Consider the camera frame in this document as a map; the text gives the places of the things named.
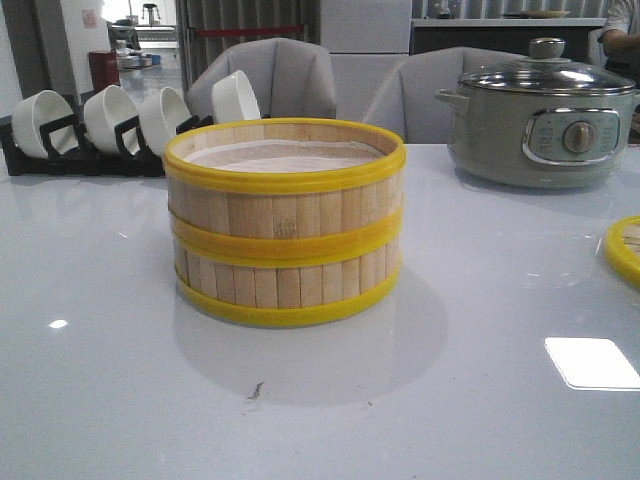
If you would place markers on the bamboo steamer tray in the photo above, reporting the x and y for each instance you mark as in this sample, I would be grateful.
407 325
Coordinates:
286 188
288 297

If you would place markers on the bamboo steamer lid yellow rim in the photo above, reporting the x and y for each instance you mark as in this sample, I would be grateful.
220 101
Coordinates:
621 249

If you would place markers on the grey armchair right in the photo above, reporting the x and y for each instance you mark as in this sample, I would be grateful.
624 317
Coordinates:
405 102

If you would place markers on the grey armchair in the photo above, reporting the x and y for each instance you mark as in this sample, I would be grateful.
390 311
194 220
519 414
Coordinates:
405 102
290 78

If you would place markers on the grey armchair left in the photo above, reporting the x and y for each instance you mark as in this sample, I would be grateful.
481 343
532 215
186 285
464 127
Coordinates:
290 78

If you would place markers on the white bowl right upright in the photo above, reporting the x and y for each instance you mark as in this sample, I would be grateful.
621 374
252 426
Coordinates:
233 99

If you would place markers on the white refrigerator cabinet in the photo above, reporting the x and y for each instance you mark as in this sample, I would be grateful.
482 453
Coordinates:
365 39

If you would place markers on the grey electric cooker pot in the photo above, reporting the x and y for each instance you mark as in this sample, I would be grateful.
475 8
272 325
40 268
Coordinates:
537 140

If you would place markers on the black bowl rack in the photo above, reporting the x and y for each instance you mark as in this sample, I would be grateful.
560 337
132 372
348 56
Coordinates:
71 152

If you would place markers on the red bin in background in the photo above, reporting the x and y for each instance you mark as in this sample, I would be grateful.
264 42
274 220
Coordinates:
104 69

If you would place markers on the glass cooker lid grey knob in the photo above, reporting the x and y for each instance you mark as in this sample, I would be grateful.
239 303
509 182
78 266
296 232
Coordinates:
546 71

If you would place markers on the white bowl far left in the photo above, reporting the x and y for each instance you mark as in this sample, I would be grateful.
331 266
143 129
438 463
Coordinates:
30 114

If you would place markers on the person at right edge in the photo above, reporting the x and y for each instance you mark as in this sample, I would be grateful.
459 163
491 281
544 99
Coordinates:
620 37

